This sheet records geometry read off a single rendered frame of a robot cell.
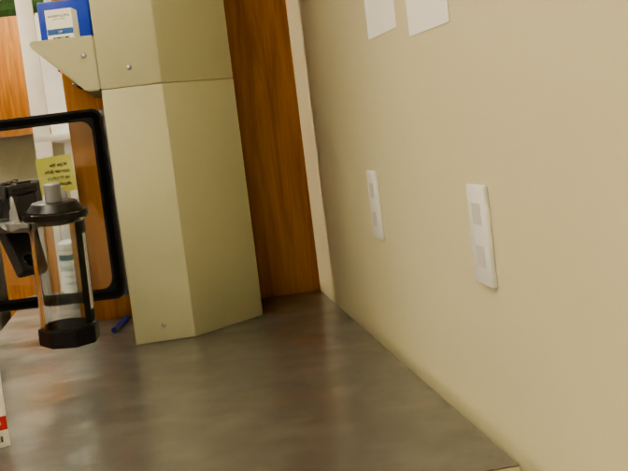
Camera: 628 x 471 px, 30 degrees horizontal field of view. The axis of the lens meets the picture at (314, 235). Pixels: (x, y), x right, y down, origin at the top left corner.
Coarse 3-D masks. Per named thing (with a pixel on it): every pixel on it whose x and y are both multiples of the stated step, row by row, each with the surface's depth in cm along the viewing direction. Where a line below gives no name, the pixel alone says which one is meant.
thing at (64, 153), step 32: (32, 128) 243; (64, 128) 243; (0, 160) 244; (32, 160) 244; (64, 160) 243; (96, 192) 244; (96, 224) 244; (0, 256) 246; (96, 256) 245; (0, 288) 246; (32, 288) 246; (96, 288) 246
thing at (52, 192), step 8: (48, 184) 193; (56, 184) 193; (48, 192) 193; (56, 192) 193; (48, 200) 193; (56, 200) 193; (64, 200) 194; (72, 200) 194; (32, 208) 192; (40, 208) 191; (48, 208) 190; (56, 208) 190; (64, 208) 191; (72, 208) 192
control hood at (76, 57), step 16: (32, 48) 210; (48, 48) 210; (64, 48) 210; (80, 48) 210; (64, 64) 210; (80, 64) 211; (96, 64) 211; (80, 80) 211; (96, 80) 211; (96, 96) 236
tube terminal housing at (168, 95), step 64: (128, 0) 211; (192, 0) 220; (128, 64) 212; (192, 64) 219; (128, 128) 213; (192, 128) 219; (128, 192) 214; (192, 192) 218; (128, 256) 215; (192, 256) 218; (192, 320) 217
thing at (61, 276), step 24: (24, 216) 191; (48, 216) 189; (48, 240) 191; (72, 240) 192; (48, 264) 192; (72, 264) 192; (48, 288) 193; (72, 288) 193; (48, 312) 194; (72, 312) 193
